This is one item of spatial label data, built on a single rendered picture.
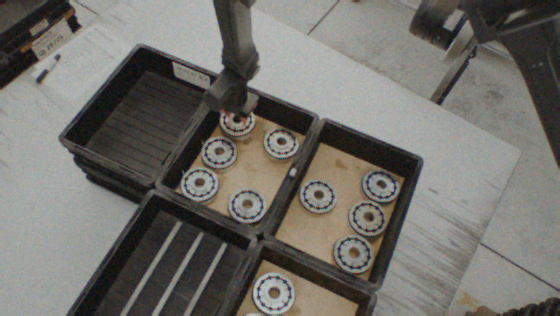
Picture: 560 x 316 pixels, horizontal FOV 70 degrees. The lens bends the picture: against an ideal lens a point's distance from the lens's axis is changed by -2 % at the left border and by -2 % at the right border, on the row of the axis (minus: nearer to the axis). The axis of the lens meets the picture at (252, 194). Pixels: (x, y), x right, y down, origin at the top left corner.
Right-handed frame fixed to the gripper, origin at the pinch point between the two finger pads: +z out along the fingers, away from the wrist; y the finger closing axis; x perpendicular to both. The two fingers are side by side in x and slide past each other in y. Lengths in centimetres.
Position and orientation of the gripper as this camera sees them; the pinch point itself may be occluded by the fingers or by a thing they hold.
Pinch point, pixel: (237, 117)
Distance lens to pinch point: 117.6
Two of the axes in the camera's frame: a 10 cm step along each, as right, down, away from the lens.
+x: 4.5, -8.1, 3.7
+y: 8.9, 4.1, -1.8
